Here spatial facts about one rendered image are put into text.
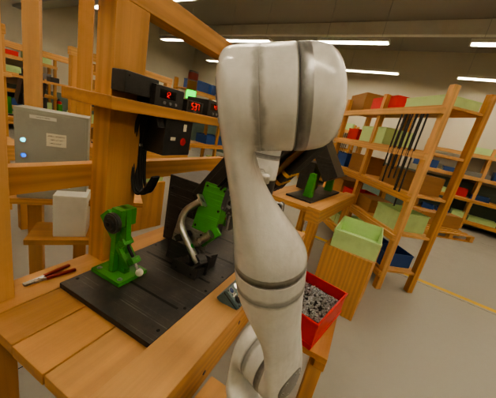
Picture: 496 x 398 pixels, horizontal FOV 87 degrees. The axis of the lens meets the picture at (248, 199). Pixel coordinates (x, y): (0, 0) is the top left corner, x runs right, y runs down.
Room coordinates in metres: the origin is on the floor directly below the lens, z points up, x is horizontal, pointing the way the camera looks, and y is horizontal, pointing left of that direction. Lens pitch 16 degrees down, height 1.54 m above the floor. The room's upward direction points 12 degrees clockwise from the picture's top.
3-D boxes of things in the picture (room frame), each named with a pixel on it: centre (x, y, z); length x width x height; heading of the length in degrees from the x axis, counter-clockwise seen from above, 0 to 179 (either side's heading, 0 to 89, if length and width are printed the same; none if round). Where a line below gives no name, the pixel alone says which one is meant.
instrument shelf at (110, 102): (1.27, 0.41, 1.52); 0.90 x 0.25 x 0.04; 157
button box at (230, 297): (0.88, -0.04, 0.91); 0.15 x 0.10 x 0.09; 157
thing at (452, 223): (6.12, -4.62, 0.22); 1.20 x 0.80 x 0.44; 98
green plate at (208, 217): (1.08, 0.14, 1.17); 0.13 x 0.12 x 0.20; 157
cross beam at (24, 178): (1.32, 0.51, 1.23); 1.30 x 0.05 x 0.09; 157
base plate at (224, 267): (1.17, 0.17, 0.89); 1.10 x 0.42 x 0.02; 157
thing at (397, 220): (3.96, -1.74, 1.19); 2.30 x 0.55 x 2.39; 9
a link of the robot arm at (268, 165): (0.55, -0.01, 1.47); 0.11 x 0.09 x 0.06; 157
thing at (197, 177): (1.33, 0.25, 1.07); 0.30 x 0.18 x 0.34; 157
